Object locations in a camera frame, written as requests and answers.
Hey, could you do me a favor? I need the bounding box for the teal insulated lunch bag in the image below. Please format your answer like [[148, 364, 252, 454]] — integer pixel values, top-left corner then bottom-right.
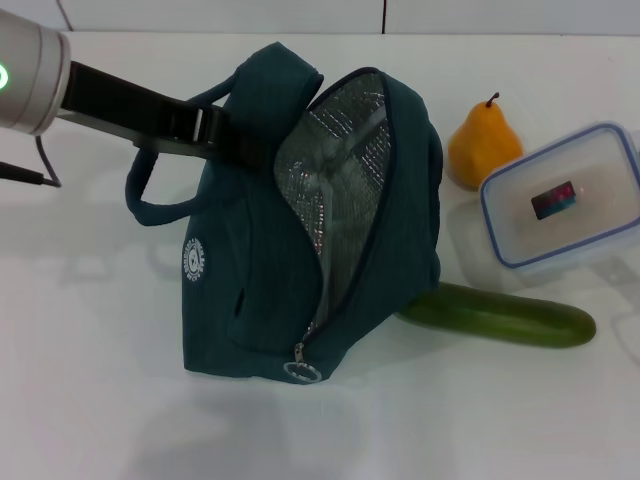
[[124, 42, 444, 386]]

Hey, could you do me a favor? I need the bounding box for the green cucumber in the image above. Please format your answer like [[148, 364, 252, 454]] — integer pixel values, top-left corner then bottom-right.
[[399, 282, 597, 350]]

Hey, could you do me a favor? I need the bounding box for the orange pear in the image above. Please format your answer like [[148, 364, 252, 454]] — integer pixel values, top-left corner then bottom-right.
[[448, 92, 525, 192]]

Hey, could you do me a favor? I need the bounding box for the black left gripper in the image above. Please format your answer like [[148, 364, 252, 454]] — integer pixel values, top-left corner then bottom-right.
[[58, 60, 279, 174]]

